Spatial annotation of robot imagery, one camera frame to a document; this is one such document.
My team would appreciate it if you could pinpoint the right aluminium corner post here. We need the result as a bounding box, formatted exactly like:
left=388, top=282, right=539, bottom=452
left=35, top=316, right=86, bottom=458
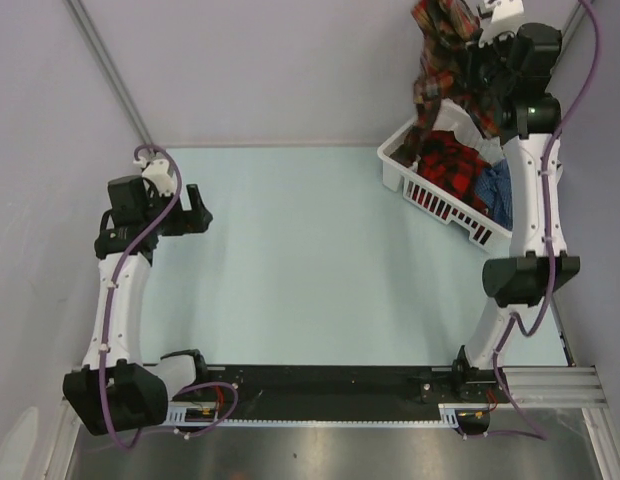
left=561, top=1, right=585, bottom=41

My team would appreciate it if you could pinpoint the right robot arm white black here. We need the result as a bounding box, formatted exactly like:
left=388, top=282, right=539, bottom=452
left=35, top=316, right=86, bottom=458
left=451, top=23, right=580, bottom=401

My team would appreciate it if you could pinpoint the red black checked shirt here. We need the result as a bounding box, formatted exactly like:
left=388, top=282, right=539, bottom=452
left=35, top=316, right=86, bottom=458
left=417, top=131, right=490, bottom=214

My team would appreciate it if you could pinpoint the blue checked shirt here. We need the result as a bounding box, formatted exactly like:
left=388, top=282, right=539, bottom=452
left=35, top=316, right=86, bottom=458
left=475, top=159, right=513, bottom=231

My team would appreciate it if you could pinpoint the left aluminium corner post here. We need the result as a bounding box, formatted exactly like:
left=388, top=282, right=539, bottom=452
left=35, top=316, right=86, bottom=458
left=62, top=0, right=152, bottom=143

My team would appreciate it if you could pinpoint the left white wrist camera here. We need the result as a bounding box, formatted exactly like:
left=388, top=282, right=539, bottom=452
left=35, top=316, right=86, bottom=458
left=133, top=156, right=177, bottom=197

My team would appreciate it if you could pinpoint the white slotted cable duct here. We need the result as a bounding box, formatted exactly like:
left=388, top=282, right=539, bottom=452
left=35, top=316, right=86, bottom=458
left=161, top=402, right=491, bottom=436

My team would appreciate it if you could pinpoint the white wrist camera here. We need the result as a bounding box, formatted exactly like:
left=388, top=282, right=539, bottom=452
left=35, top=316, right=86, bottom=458
left=477, top=0, right=525, bottom=48
left=133, top=156, right=177, bottom=197

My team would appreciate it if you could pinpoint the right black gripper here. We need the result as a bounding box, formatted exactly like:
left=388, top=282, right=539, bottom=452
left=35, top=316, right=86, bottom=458
left=458, top=23, right=513, bottom=97

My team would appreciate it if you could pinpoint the brown red plaid shirt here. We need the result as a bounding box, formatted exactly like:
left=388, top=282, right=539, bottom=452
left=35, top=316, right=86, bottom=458
left=404, top=1, right=500, bottom=156

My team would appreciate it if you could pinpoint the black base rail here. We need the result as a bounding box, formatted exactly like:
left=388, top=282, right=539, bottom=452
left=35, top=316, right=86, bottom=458
left=176, top=365, right=506, bottom=422

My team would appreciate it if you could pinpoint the aluminium corner post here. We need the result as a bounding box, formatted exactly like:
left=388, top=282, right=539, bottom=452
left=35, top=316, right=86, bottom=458
left=561, top=1, right=585, bottom=41
left=62, top=0, right=152, bottom=143

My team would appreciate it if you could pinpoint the aluminium frame profile front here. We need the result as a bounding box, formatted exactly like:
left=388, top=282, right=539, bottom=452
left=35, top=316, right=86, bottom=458
left=503, top=367, right=607, bottom=409

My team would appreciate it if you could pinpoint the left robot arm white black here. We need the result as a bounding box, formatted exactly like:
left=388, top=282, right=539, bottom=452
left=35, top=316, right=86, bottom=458
left=62, top=175, right=213, bottom=436

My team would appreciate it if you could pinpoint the white plastic laundry basket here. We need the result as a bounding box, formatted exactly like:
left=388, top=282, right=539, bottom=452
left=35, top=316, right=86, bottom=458
left=377, top=100, right=511, bottom=254

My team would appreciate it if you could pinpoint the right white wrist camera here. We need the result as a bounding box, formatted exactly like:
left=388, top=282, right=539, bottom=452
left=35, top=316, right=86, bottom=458
left=477, top=0, right=525, bottom=48

